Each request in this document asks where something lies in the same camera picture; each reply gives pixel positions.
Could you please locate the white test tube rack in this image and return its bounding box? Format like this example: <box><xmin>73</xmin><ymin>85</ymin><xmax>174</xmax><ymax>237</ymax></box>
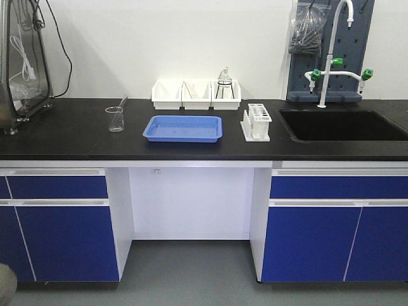
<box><xmin>240</xmin><ymin>103</ymin><xmax>272</xmax><ymax>142</ymax></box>

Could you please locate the clear glass test tube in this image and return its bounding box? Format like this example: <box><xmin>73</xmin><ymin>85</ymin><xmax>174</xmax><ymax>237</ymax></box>
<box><xmin>119</xmin><ymin>96</ymin><xmax>128</xmax><ymax>108</ymax></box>

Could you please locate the grey-blue pegboard drying rack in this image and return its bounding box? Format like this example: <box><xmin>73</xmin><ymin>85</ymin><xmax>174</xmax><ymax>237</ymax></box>
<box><xmin>286</xmin><ymin>1</ymin><xmax>374</xmax><ymax>103</ymax></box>

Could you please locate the blue plastic tray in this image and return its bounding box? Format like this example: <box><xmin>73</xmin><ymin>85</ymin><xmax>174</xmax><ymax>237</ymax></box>
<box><xmin>143</xmin><ymin>115</ymin><xmax>223</xmax><ymax>143</ymax></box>

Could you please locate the middle white storage bin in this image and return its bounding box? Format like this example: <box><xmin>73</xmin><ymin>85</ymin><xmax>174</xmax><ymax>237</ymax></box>
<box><xmin>181</xmin><ymin>79</ymin><xmax>211</xmax><ymax>110</ymax></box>

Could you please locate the white storage bin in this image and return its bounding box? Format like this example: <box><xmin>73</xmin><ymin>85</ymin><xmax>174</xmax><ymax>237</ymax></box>
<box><xmin>151</xmin><ymin>79</ymin><xmax>182</xmax><ymax>110</ymax></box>
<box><xmin>181</xmin><ymin>79</ymin><xmax>211</xmax><ymax>110</ymax></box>
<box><xmin>210</xmin><ymin>80</ymin><xmax>242</xmax><ymax>110</ymax></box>

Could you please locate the right white storage bin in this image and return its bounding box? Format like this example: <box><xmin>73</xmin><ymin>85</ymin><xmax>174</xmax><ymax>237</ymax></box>
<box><xmin>210</xmin><ymin>80</ymin><xmax>242</xmax><ymax>110</ymax></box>

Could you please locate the glass flask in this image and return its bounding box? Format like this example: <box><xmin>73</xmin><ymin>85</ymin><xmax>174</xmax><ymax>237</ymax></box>
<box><xmin>216</xmin><ymin>67</ymin><xmax>232</xmax><ymax>98</ymax></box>

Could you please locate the left white storage bin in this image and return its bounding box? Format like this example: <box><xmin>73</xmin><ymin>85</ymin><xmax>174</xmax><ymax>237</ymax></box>
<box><xmin>151</xmin><ymin>79</ymin><xmax>182</xmax><ymax>110</ymax></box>

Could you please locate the red glass rod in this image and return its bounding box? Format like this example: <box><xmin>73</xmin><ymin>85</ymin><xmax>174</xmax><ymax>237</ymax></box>
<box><xmin>185</xmin><ymin>82</ymin><xmax>194</xmax><ymax>98</ymax></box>

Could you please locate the clear glass beaker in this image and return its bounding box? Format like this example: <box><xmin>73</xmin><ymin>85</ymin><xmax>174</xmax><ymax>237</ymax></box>
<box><xmin>105</xmin><ymin>106</ymin><xmax>124</xmax><ymax>133</ymax></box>

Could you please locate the black lab sink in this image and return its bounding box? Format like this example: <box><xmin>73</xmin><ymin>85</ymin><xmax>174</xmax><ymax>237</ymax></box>
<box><xmin>280</xmin><ymin>109</ymin><xmax>407</xmax><ymax>142</ymax></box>

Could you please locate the white lab faucet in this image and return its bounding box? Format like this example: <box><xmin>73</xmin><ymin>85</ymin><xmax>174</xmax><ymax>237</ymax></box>
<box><xmin>304</xmin><ymin>0</ymin><xmax>374</xmax><ymax>108</ymax></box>

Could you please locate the right blue cabinet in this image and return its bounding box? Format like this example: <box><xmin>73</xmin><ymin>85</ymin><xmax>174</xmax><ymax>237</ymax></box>
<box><xmin>257</xmin><ymin>174</ymin><xmax>407</xmax><ymax>282</ymax></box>

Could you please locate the blue cabinet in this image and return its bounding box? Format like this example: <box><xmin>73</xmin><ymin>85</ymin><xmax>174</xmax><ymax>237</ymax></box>
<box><xmin>1</xmin><ymin>168</ymin><xmax>120</xmax><ymax>282</ymax></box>
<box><xmin>257</xmin><ymin>174</ymin><xmax>407</xmax><ymax>282</ymax></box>

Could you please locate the left blue cabinet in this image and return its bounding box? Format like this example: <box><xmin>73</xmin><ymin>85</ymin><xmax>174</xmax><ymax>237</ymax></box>
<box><xmin>1</xmin><ymin>168</ymin><xmax>120</xmax><ymax>282</ymax></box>

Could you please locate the plastic bag of pegs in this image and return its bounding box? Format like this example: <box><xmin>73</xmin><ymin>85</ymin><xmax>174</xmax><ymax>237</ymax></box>
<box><xmin>288</xmin><ymin>1</ymin><xmax>331</xmax><ymax>57</ymax></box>

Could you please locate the steel glass-door appliance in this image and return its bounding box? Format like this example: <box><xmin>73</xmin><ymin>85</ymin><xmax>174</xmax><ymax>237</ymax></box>
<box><xmin>1</xmin><ymin>1</ymin><xmax>52</xmax><ymax>135</ymax></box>

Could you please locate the black wire tripod stand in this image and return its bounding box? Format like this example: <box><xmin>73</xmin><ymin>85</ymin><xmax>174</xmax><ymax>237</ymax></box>
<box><xmin>215</xmin><ymin>80</ymin><xmax>235</xmax><ymax>99</ymax></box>

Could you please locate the black power cable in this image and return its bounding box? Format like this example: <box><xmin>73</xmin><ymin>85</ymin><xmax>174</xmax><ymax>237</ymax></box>
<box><xmin>27</xmin><ymin>0</ymin><xmax>73</xmax><ymax>99</ymax></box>

